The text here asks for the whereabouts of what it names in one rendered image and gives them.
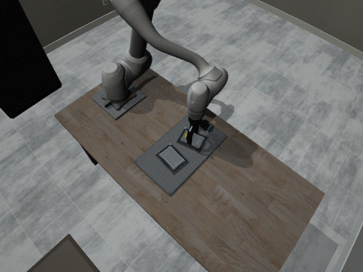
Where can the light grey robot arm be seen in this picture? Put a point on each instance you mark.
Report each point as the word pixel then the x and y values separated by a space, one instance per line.
pixel 117 77

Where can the clear rectangular plastic lid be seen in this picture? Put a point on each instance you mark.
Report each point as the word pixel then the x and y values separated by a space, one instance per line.
pixel 196 139

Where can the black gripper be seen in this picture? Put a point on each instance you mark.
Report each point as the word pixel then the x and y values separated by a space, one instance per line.
pixel 193 128

